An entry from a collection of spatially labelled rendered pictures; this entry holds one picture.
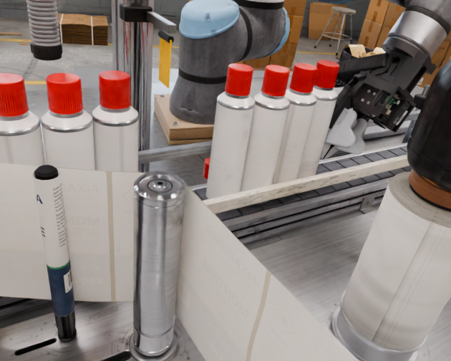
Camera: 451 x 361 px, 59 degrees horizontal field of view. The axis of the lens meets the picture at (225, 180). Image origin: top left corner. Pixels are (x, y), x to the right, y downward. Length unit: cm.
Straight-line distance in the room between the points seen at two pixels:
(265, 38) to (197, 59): 17
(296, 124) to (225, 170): 12
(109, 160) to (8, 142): 10
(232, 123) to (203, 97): 33
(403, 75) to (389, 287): 37
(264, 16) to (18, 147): 62
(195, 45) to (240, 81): 33
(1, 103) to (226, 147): 27
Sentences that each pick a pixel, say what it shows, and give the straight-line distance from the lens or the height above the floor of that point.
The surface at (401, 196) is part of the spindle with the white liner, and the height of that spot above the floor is 106.
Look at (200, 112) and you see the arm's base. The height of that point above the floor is 90.
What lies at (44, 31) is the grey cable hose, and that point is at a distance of 52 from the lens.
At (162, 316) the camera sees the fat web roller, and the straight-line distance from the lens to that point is 37.
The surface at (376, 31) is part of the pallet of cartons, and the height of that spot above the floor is 57.
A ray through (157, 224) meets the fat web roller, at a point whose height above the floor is 104.
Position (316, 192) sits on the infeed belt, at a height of 88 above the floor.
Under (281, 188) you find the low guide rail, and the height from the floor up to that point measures 91.
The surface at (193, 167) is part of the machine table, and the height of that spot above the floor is 83.
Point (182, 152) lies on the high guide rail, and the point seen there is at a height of 96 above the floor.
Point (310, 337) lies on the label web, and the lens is 24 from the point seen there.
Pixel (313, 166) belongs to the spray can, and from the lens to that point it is 67.
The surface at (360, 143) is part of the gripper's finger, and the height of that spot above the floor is 96.
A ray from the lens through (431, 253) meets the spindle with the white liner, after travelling 36.
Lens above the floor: 123
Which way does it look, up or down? 32 degrees down
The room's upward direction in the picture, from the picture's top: 8 degrees clockwise
